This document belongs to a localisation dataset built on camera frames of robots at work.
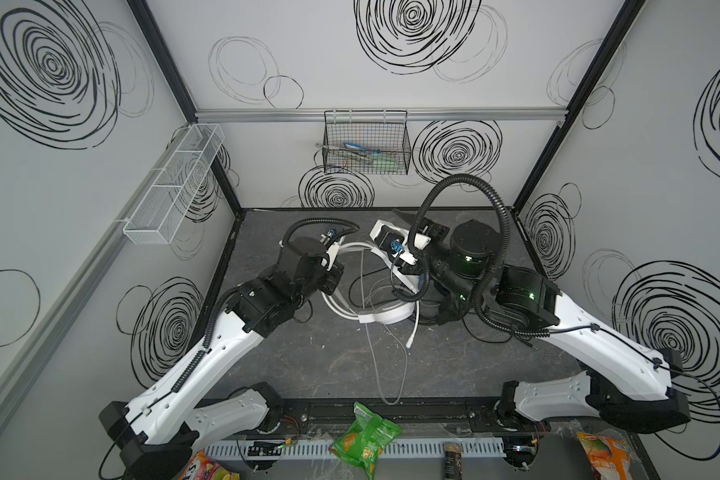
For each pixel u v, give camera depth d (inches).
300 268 18.2
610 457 25.3
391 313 24.0
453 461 25.8
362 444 25.8
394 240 16.1
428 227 18.0
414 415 29.7
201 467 25.6
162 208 29.1
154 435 14.4
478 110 76.9
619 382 15.5
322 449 27.5
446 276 17.1
